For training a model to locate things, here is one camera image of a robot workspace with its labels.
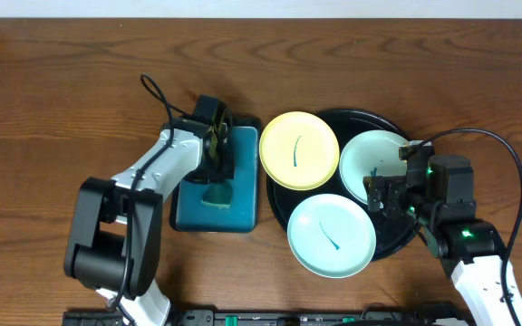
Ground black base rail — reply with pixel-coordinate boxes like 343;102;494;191
61;301;475;326

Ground yellow plate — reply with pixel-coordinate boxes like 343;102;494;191
258;111;340;191

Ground light blue plate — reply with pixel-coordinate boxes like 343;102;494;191
286;194;376;279

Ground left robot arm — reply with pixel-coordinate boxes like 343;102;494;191
63;120;233;325

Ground pale green plate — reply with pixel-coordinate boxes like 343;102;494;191
339;130;408;204

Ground green yellow sponge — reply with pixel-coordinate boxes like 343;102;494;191
201;181;233;208

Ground black round tray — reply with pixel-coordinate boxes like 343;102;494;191
266;109;417;261

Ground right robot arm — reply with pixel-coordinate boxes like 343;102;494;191
363;155;522;325

